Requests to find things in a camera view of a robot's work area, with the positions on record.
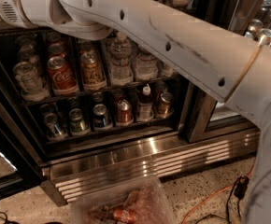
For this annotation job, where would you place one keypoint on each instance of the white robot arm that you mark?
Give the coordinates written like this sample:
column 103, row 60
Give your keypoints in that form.
column 226, row 66

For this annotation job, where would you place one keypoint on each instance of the front silver soda can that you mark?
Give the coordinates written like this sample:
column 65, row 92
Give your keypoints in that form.
column 33, row 88

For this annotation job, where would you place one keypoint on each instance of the front red Coca-Cola can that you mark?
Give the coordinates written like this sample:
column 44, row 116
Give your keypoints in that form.
column 61, row 76

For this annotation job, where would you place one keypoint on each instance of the front orange soda can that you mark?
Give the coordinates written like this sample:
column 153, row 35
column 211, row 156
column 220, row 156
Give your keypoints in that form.
column 92, row 72

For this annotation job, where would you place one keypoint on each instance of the blue silver bottom can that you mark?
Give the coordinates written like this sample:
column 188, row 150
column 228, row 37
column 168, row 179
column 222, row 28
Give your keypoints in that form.
column 55, row 131

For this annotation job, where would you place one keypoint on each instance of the dark blue bottom can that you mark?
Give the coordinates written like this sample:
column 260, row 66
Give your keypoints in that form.
column 101, row 117

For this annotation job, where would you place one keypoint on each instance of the green bottom shelf can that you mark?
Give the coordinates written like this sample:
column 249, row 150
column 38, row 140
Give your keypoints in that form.
column 78, row 125

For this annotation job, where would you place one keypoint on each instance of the open left fridge door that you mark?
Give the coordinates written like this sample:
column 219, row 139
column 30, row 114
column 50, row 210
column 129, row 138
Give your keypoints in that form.
column 18, row 171

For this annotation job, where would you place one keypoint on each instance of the red bottom shelf can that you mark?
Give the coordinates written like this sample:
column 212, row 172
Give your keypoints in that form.
column 124, row 115

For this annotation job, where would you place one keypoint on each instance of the copper bottom shelf can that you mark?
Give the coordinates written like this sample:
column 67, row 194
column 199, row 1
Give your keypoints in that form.
column 164, row 107

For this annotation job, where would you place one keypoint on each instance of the right glass fridge door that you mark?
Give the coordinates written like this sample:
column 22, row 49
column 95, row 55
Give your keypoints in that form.
column 208, row 118

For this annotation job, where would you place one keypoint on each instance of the Coca-Cola can in bin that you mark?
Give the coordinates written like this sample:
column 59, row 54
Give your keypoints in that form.
column 126, row 216

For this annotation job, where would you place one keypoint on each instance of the left clear water bottle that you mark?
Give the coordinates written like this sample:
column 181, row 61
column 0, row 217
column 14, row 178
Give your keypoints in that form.
column 120, row 55

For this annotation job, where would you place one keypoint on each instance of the clear water bottle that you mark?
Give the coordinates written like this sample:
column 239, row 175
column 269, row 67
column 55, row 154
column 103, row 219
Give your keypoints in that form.
column 120, row 55
column 145, row 65

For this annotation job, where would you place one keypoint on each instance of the right clear water bottle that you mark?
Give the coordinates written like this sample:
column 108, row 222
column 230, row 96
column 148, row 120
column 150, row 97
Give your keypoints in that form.
column 145, row 65

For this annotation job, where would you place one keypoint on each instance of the small white cap bottle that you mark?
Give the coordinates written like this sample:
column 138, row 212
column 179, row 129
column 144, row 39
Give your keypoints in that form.
column 144, row 105

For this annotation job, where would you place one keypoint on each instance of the clear plastic bin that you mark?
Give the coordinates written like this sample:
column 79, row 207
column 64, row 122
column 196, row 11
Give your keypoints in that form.
column 145, row 196

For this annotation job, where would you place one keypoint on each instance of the black power adapter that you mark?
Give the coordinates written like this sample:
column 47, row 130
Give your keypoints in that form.
column 241, row 187

